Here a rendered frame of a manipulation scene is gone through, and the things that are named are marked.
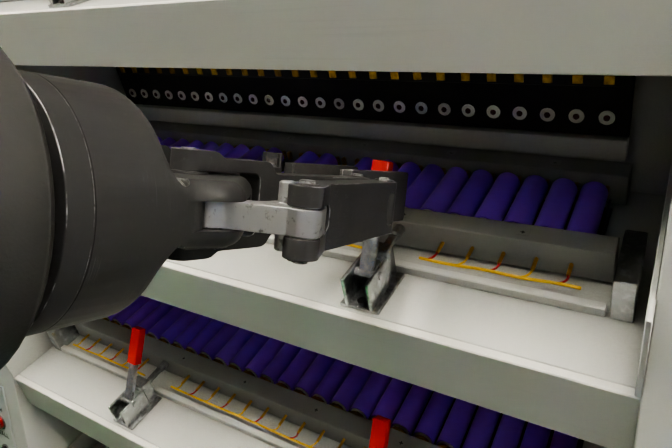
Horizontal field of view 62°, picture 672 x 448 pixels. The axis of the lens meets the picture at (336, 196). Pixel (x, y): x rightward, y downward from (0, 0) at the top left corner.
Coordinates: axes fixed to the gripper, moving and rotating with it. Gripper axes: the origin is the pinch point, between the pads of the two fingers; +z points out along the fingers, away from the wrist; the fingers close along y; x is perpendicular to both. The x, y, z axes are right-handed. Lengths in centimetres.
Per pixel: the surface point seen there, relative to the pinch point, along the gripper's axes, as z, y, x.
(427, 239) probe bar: 8.2, 2.0, -3.1
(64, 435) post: 14, -45, -36
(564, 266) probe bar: 8.5, 10.9, -3.3
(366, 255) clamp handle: 3.3, -0.1, -4.0
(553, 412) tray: 3.7, 12.0, -10.5
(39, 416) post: 10, -45, -33
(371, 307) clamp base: 2.6, 1.0, -7.1
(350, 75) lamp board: 14.7, -9.4, 9.0
